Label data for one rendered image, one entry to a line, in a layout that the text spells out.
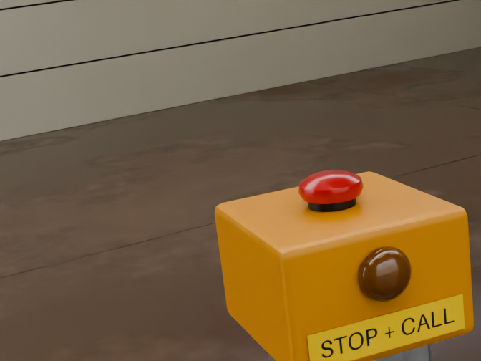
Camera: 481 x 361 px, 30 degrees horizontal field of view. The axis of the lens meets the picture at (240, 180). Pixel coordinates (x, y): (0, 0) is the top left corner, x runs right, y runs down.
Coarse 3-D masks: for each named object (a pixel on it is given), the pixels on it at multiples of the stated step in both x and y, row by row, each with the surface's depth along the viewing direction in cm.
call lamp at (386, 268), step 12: (372, 252) 50; (384, 252) 50; (396, 252) 50; (372, 264) 49; (384, 264) 49; (396, 264) 49; (408, 264) 50; (360, 276) 50; (372, 276) 49; (384, 276) 49; (396, 276) 50; (408, 276) 50; (372, 288) 49; (384, 288) 50; (396, 288) 50; (384, 300) 50
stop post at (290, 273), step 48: (288, 192) 59; (384, 192) 57; (240, 240) 54; (288, 240) 50; (336, 240) 49; (384, 240) 50; (432, 240) 51; (240, 288) 56; (288, 288) 49; (336, 288) 50; (432, 288) 52; (288, 336) 50; (336, 336) 50; (384, 336) 51; (432, 336) 52
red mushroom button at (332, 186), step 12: (312, 180) 54; (324, 180) 54; (336, 180) 54; (348, 180) 54; (360, 180) 54; (300, 192) 55; (312, 192) 54; (324, 192) 53; (336, 192) 53; (348, 192) 53; (360, 192) 54
